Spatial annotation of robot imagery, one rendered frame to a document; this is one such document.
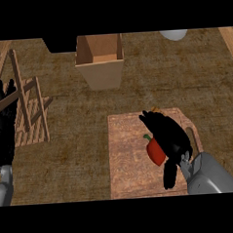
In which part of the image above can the white round object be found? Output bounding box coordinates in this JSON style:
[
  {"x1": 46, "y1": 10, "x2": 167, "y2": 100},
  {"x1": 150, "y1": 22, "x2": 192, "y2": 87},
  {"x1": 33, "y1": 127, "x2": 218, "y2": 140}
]
[{"x1": 158, "y1": 29, "x2": 189, "y2": 43}]

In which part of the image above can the pale wooden strip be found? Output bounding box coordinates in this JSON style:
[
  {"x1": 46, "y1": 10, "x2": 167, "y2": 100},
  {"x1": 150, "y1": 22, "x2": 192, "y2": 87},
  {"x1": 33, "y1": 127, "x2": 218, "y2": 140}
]
[{"x1": 217, "y1": 26, "x2": 233, "y2": 69}]

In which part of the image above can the wooden cutting board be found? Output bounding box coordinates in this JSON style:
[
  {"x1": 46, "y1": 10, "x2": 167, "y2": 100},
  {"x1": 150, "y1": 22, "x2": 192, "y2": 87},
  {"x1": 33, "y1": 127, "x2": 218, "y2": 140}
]
[{"x1": 105, "y1": 104, "x2": 208, "y2": 201}]

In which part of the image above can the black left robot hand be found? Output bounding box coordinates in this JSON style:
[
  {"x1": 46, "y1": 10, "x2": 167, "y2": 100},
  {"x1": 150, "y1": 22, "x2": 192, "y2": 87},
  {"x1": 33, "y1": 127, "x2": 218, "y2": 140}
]
[{"x1": 0, "y1": 78, "x2": 23, "y2": 170}]

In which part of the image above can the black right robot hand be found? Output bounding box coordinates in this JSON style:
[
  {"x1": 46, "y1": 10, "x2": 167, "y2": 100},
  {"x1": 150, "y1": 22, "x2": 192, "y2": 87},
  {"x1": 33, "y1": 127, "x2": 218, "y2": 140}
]
[{"x1": 137, "y1": 106, "x2": 196, "y2": 192}]

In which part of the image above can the open cardboard box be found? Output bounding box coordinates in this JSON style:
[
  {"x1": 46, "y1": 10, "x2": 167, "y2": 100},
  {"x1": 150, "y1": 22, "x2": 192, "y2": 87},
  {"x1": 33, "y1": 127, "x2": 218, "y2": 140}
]
[{"x1": 72, "y1": 33, "x2": 127, "y2": 93}]

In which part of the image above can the red bell pepper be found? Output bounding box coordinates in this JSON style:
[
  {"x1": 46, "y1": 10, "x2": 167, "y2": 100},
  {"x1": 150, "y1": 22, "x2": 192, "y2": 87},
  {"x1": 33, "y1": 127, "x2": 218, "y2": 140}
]
[{"x1": 142, "y1": 133, "x2": 168, "y2": 169}]

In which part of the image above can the wooden slatted rack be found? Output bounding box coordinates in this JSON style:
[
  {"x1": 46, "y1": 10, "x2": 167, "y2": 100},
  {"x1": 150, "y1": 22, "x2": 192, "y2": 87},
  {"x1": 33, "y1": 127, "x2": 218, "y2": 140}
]
[{"x1": 0, "y1": 38, "x2": 57, "y2": 149}]

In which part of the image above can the black angular object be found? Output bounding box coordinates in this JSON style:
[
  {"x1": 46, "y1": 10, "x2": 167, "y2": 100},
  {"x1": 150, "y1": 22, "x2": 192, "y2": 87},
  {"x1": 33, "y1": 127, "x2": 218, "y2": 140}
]
[{"x1": 42, "y1": 36, "x2": 78, "y2": 55}]

